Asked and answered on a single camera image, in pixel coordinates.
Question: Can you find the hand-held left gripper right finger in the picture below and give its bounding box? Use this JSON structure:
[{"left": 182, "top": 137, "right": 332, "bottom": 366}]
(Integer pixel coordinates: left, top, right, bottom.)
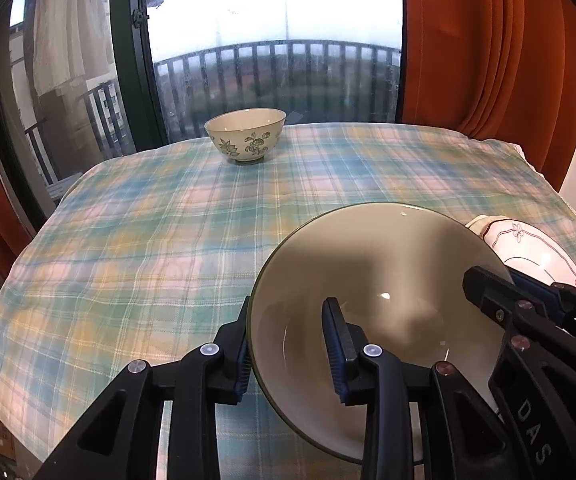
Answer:
[{"left": 321, "top": 298, "right": 523, "bottom": 480}]

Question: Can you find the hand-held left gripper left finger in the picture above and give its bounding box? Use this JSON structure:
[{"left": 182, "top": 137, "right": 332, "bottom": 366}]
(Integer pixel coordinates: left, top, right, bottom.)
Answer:
[{"left": 33, "top": 296, "right": 253, "bottom": 480}]

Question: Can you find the white plate red trim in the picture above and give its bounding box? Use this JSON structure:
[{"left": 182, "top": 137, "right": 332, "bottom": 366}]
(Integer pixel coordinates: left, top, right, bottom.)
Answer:
[{"left": 480, "top": 217, "right": 576, "bottom": 291}]

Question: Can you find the yellow flower plate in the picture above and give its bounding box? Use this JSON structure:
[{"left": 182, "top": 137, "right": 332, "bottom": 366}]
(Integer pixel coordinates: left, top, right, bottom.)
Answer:
[{"left": 465, "top": 214, "right": 493, "bottom": 238}]

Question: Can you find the cream floral bowl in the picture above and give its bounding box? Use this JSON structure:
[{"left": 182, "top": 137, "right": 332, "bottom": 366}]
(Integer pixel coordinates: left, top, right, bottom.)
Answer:
[
  {"left": 204, "top": 108, "right": 287, "bottom": 165},
  {"left": 246, "top": 202, "right": 518, "bottom": 466}
]

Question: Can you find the plaid tablecloth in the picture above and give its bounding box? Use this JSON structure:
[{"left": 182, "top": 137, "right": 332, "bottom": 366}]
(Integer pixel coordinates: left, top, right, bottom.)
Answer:
[{"left": 0, "top": 122, "right": 576, "bottom": 480}]

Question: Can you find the black balcony railing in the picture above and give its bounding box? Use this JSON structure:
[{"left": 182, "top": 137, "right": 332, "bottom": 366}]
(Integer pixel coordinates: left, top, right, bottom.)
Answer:
[{"left": 23, "top": 40, "right": 401, "bottom": 186}]

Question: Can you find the pale hanging garment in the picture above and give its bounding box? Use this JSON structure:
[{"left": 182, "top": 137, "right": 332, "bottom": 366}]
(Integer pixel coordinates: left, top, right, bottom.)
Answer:
[{"left": 23, "top": 0, "right": 116, "bottom": 98}]

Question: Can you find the dark green window frame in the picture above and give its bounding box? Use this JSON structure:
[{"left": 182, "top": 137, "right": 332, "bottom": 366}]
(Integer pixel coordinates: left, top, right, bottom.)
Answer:
[{"left": 0, "top": 0, "right": 409, "bottom": 241}]

